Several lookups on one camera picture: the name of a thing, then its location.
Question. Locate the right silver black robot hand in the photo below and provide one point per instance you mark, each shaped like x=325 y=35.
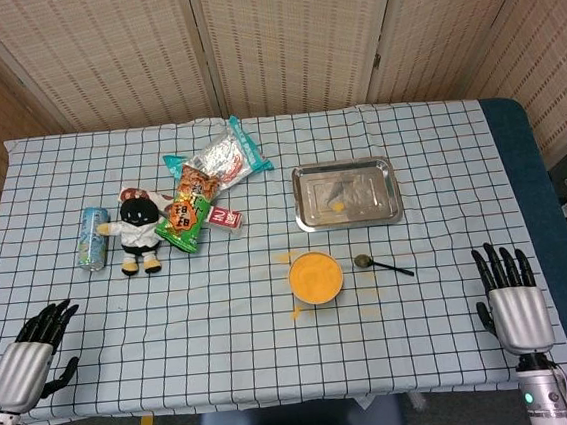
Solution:
x=522 y=317

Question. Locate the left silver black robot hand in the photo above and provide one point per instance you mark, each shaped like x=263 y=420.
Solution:
x=22 y=368

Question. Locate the dark metal spoon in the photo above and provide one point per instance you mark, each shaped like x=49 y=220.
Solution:
x=363 y=261

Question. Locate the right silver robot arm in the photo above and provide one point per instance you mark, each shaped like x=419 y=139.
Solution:
x=545 y=398

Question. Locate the white bowl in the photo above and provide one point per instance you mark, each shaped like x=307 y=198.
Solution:
x=319 y=297

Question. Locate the stainless steel tray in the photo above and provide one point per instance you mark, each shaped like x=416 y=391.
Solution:
x=347 y=193

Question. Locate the dark blue padded table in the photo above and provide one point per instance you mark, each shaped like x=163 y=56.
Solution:
x=524 y=159

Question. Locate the black white plush doll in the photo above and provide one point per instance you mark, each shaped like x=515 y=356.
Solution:
x=137 y=231

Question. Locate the light blue checked tablecloth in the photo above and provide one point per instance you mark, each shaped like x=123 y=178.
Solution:
x=224 y=328

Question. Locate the green orange snack bag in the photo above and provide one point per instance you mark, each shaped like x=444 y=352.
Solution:
x=188 y=216

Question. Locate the red white carton box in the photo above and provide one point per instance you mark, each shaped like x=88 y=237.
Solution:
x=226 y=220

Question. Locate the silver teal snack bag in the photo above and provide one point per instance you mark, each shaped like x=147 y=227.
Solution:
x=223 y=158

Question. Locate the woven beige folding screen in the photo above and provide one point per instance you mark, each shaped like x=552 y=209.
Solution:
x=296 y=35

